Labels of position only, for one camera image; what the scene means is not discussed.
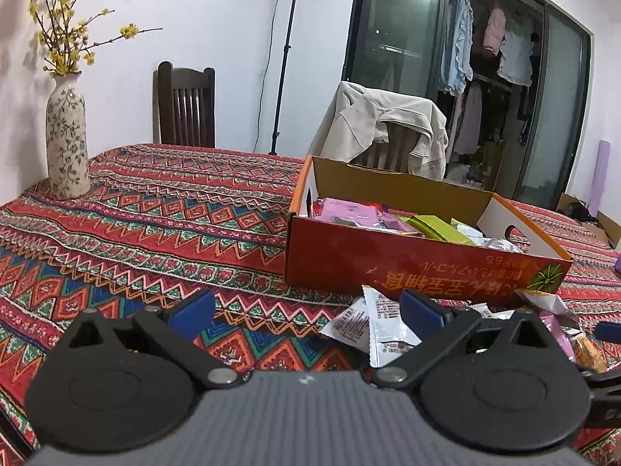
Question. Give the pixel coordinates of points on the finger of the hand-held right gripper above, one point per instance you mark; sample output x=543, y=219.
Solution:
x=604, y=382
x=610, y=332

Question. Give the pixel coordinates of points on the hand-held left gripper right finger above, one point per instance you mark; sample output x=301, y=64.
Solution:
x=422, y=313

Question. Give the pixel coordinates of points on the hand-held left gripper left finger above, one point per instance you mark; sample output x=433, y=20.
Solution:
x=191, y=313

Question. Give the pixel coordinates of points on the white brown cracker snack packet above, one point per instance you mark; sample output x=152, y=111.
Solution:
x=589, y=355

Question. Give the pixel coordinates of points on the white red-print snack packet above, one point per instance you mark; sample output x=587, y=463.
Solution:
x=385, y=323

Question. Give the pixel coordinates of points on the orange cardboard box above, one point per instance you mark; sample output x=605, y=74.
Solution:
x=388, y=262

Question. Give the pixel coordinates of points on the white gold-edged snack packet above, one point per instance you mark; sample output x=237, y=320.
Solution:
x=543, y=302

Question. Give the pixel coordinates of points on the pink snack packet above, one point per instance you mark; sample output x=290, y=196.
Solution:
x=400, y=224
x=347, y=211
x=560, y=332

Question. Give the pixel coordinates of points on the white grey-print snack packet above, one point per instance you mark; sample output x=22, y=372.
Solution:
x=347, y=325

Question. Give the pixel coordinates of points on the lime green snack packet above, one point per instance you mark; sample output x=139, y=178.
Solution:
x=436, y=228

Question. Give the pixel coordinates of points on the patterned red tablecloth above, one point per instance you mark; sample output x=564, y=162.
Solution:
x=145, y=233

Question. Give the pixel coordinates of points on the open brown cardboard box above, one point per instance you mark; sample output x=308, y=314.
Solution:
x=580, y=213

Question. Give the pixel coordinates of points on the purple yoga mat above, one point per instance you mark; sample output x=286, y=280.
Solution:
x=601, y=179

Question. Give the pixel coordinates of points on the brown wooden chair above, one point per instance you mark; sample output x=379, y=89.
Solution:
x=390, y=148

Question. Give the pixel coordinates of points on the beige jacket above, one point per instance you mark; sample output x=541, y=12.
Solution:
x=359, y=126

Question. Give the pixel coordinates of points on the pale hanging clothes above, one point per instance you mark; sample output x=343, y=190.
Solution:
x=468, y=116

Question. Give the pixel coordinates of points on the dark wooden chair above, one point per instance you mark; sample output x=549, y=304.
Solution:
x=187, y=107

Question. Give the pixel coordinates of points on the floral ceramic vase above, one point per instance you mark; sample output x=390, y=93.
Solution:
x=67, y=141

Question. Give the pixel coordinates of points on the frosted glass sliding door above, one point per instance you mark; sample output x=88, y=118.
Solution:
x=553, y=116

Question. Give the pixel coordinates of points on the light blue hanging shirt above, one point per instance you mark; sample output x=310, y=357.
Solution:
x=456, y=43

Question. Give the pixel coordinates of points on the black studio light stand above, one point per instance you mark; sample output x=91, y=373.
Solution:
x=286, y=58

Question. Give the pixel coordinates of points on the white hanging blouse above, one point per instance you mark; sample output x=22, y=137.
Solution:
x=516, y=56

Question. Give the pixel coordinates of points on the dark framed glass door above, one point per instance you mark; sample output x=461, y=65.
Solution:
x=393, y=24

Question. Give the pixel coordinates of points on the pink hanging garment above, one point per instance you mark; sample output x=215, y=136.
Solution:
x=495, y=31

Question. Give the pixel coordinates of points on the yellow flower branches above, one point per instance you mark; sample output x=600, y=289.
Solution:
x=63, y=34

